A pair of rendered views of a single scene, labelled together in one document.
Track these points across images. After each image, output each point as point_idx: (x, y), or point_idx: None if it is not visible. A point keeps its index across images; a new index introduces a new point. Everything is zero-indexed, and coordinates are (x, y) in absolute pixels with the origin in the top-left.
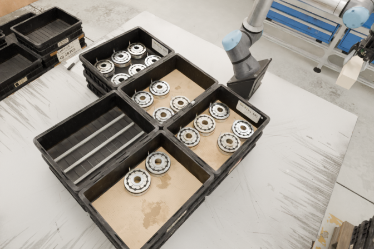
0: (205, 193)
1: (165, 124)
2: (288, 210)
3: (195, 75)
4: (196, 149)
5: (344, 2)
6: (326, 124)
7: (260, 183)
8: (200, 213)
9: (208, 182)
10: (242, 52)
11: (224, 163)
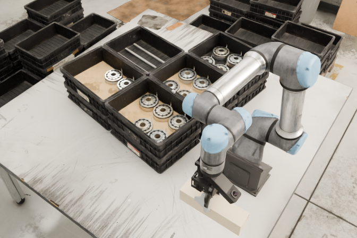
0: (101, 113)
1: (151, 77)
2: (88, 191)
3: None
4: (139, 109)
5: (206, 89)
6: None
7: (118, 172)
8: (98, 129)
9: (98, 98)
10: (248, 128)
11: (113, 108)
